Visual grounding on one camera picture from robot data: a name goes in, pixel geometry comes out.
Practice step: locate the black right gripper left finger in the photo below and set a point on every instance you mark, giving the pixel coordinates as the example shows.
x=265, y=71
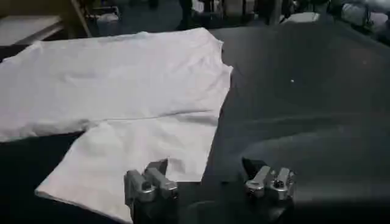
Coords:
x=152, y=182

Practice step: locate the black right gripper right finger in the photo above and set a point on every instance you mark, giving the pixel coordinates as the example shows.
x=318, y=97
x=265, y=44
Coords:
x=269, y=182

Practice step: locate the white t-shirt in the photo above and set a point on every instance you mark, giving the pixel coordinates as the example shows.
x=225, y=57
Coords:
x=122, y=100

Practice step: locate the pale wooden side table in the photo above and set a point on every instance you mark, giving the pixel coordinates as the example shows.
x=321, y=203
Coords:
x=27, y=29

